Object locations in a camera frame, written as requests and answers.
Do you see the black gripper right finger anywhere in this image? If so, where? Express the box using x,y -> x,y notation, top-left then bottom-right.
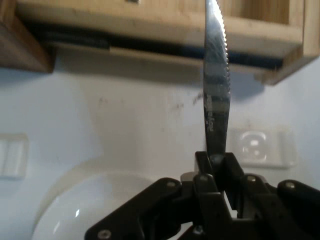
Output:
214,152 -> 320,240

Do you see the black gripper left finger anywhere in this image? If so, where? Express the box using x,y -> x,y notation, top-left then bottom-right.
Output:
84,151 -> 233,240

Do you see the steel serrated table knife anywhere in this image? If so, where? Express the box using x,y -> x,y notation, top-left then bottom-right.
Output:
202,0 -> 231,166

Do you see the white plastic cutlery rest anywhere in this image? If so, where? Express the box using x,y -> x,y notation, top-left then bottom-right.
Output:
0,133 -> 29,179
228,127 -> 298,169

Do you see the white round plate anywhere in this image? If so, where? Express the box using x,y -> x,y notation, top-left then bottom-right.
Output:
31,159 -> 185,240

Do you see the light wooden drawer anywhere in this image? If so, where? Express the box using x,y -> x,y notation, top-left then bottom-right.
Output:
14,0 -> 320,86

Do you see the dark wooden cabinet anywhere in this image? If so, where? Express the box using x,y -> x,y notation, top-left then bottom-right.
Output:
0,0 -> 56,74

